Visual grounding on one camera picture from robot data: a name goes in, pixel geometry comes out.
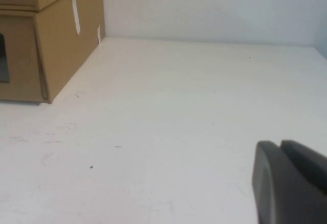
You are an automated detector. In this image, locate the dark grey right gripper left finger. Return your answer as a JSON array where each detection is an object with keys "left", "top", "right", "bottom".
[{"left": 251, "top": 140, "right": 327, "bottom": 224}]

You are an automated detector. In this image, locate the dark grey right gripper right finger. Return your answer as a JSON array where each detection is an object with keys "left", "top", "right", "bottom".
[{"left": 280, "top": 139, "right": 327, "bottom": 187}]

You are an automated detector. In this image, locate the long white tape strip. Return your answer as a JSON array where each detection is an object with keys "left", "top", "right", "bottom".
[{"left": 71, "top": 0, "right": 83, "bottom": 36}]

